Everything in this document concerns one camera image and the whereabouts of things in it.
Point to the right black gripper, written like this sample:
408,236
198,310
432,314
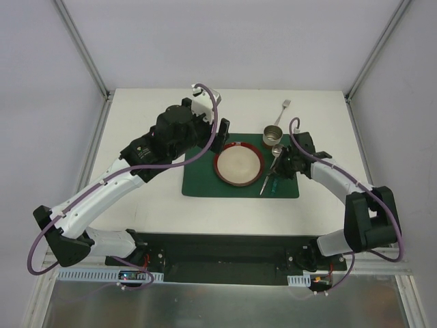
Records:
285,163

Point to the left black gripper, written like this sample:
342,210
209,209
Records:
220,135

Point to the silver spoon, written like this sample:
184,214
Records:
276,152

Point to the steel cup brown base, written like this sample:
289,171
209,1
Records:
271,136

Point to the red rimmed beige plate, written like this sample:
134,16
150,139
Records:
240,164

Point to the black knife green handle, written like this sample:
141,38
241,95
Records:
273,190

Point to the dark green placemat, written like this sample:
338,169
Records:
200,180

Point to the silver fork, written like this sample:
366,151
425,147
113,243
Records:
284,106

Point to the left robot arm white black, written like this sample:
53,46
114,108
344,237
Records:
66,228

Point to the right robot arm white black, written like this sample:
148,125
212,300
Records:
370,223

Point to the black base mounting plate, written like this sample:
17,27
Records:
229,259

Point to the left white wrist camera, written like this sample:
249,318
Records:
201,104

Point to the right white cable duct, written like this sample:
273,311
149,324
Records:
299,280

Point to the white cable duct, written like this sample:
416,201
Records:
108,275
299,280

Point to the left aluminium frame post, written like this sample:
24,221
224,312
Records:
81,48

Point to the aluminium frame post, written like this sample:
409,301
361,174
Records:
395,19
81,48

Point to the front aluminium rail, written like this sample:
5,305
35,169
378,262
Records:
364,264

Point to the right aluminium frame post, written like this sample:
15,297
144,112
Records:
395,19

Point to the left white cable duct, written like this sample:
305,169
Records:
108,275

